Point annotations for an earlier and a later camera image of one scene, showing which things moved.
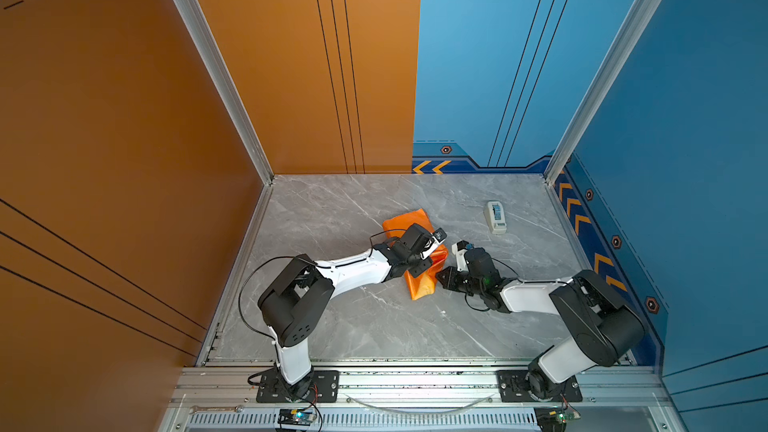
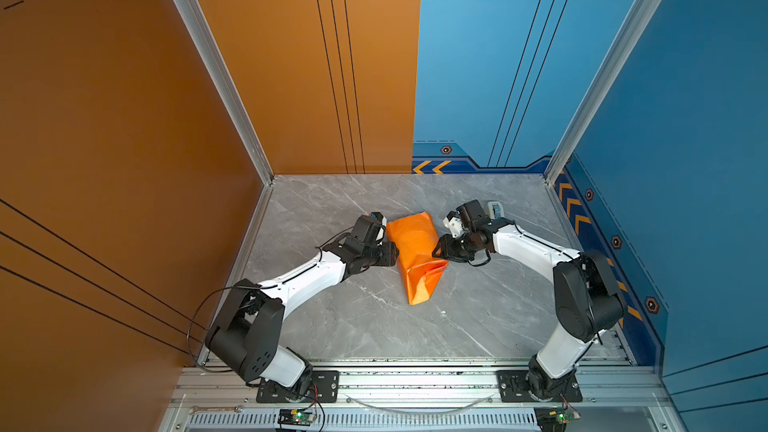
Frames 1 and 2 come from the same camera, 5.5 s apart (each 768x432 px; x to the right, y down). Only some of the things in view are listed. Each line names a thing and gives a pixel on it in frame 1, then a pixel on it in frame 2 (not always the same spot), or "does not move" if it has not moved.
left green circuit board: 296,417 does not move
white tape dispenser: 496,216 does not move
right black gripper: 448,283 -> 446,251
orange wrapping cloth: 394,225 does not move
